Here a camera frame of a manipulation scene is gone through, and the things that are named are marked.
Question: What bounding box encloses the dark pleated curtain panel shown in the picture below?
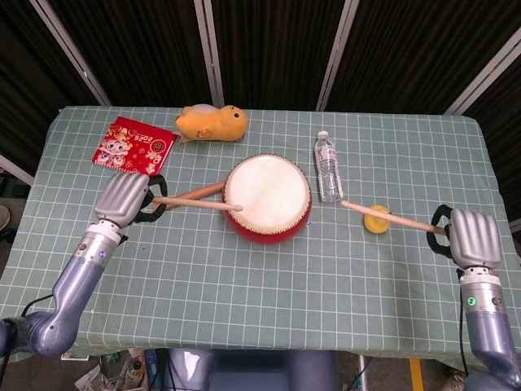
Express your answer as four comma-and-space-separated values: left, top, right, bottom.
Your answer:
48, 0, 213, 108
211, 0, 345, 112
327, 0, 521, 113
0, 0, 99, 174

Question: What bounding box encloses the green grid cutting mat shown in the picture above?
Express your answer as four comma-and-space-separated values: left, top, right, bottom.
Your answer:
0, 106, 512, 364

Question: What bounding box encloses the red drum with white skin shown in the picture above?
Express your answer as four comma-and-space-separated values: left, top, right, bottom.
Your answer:
222, 153, 313, 246

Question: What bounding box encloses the blue-grey robot torso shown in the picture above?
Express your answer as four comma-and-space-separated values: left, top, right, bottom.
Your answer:
166, 349, 339, 391

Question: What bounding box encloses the light wooden drumstick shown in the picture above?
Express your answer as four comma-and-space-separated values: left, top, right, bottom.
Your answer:
340, 200, 447, 236
152, 196, 244, 213

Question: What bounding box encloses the clear plastic water bottle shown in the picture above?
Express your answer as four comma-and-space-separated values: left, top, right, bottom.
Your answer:
313, 130, 344, 204

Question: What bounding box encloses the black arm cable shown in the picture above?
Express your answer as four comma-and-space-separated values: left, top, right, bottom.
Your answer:
458, 276, 470, 376
0, 293, 55, 384

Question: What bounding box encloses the yellow pear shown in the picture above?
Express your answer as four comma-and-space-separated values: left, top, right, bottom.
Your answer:
363, 204, 392, 235

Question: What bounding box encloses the white partition post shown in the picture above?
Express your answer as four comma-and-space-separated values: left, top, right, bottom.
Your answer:
194, 0, 225, 109
315, 0, 360, 112
444, 26, 521, 116
30, 0, 112, 108

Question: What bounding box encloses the yellow plush animal toy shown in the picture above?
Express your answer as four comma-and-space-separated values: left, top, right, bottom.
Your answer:
175, 103, 249, 144

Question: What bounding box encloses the thick brown wooden rod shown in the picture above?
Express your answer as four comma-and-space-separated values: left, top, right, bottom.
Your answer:
164, 181, 226, 211

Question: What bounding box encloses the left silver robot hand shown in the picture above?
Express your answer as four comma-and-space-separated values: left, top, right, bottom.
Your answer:
94, 172, 169, 229

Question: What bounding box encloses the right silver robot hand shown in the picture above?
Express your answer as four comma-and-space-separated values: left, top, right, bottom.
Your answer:
430, 204, 503, 270

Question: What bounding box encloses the red spiral notebook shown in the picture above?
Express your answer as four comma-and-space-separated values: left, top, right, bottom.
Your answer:
91, 116, 179, 177

